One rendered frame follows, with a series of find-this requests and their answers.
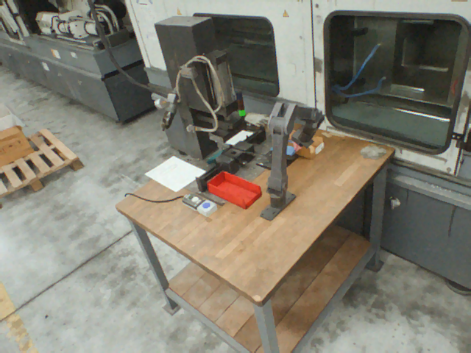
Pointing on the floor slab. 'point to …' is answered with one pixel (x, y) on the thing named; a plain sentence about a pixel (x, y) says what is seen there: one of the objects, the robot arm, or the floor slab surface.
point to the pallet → (38, 162)
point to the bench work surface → (268, 248)
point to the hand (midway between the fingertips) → (296, 149)
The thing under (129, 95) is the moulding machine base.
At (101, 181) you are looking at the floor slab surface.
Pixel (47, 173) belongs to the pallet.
